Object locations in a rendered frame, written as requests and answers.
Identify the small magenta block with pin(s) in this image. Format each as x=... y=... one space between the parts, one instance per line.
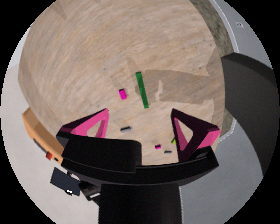
x=122 y=94

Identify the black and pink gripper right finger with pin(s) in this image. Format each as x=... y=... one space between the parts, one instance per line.
x=204 y=134

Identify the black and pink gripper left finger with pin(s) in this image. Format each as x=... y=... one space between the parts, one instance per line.
x=82 y=125

